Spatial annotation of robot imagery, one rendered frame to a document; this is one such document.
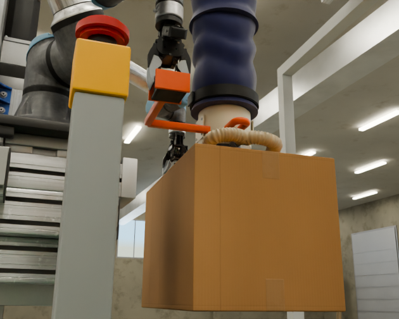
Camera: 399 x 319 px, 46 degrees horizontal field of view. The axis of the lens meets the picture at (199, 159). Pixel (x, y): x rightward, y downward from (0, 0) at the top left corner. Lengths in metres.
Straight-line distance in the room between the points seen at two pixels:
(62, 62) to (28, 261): 0.41
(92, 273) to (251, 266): 0.68
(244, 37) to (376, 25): 4.59
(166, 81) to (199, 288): 0.49
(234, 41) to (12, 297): 0.98
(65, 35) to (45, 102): 0.15
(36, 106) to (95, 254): 0.58
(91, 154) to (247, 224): 0.68
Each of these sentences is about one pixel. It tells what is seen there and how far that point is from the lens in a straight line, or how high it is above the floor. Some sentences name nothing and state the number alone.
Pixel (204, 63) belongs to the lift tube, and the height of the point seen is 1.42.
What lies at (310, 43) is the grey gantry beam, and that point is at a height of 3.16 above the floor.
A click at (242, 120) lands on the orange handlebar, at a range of 1.39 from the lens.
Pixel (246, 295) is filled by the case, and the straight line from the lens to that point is 1.16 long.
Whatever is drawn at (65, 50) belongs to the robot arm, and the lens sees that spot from 1.04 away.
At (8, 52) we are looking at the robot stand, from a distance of 1.42.
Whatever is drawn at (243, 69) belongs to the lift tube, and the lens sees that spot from 1.54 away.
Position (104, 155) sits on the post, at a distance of 0.57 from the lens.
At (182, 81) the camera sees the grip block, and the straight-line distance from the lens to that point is 1.16.
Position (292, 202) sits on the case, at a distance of 1.25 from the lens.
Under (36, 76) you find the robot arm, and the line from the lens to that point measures 1.11.
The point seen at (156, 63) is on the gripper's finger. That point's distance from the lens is 1.21.
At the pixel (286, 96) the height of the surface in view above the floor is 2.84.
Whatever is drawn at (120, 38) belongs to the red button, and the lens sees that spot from 0.65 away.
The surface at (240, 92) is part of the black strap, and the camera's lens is 1.48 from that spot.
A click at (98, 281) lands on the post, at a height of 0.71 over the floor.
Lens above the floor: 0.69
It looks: 17 degrees up
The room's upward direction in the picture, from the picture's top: 1 degrees clockwise
